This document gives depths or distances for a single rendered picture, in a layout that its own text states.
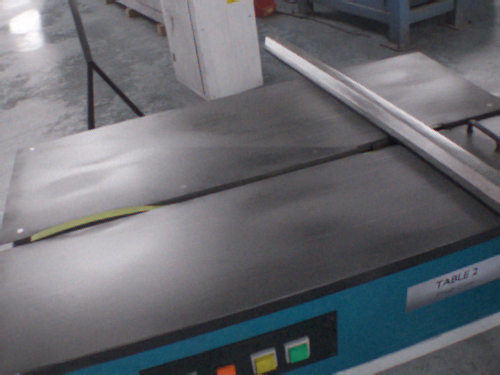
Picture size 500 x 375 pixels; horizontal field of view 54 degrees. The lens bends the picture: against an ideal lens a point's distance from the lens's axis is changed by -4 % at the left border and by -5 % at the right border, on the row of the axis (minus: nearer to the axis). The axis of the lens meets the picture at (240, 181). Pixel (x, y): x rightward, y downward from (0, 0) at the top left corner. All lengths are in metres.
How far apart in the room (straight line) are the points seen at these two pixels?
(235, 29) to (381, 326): 2.22
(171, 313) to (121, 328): 0.06
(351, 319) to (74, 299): 0.35
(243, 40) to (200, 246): 2.19
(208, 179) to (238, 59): 2.04
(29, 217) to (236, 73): 2.11
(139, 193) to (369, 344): 0.41
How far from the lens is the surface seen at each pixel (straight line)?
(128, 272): 0.67
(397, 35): 3.34
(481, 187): 0.75
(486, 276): 0.77
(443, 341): 0.82
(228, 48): 2.76
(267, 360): 0.65
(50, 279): 0.71
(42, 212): 0.85
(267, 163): 0.81
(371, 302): 0.67
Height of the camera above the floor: 1.17
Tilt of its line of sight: 34 degrees down
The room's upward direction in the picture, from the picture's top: 9 degrees counter-clockwise
